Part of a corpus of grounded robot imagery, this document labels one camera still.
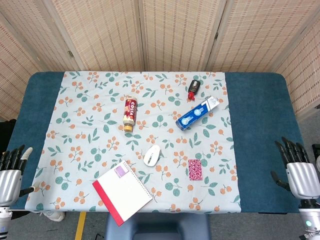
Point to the spiral notebook red cover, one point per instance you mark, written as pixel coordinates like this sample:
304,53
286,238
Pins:
122,192

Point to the white computer mouse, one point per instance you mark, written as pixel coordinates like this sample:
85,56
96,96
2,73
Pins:
152,155

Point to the black fabric item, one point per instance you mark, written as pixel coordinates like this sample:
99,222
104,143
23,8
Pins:
6,135

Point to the brass screen hinge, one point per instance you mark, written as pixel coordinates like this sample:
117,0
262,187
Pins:
216,35
70,54

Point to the black bottle red cap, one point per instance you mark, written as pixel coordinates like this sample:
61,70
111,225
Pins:
194,86

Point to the bamboo folding screen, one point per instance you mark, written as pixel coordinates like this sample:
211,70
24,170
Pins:
175,32

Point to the Costa coffee bottle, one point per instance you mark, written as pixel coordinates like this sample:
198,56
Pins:
130,112

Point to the black equipment stand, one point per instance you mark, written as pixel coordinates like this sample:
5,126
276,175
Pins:
316,151

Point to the floral print tablecloth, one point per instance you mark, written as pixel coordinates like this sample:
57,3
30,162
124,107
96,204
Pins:
160,112

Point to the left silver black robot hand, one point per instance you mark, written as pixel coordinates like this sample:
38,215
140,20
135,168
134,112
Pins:
10,185

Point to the white shoe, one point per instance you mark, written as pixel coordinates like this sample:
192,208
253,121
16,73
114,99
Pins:
53,216

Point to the blue toothpaste box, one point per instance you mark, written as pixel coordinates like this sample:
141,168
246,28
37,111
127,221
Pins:
195,115

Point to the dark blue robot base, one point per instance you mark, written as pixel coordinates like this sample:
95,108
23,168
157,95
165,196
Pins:
157,225

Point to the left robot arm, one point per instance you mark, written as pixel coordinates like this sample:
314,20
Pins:
3,222

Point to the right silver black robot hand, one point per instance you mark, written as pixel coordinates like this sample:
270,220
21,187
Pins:
303,180

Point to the blue velvet table cover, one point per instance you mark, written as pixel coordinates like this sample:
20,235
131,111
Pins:
262,112

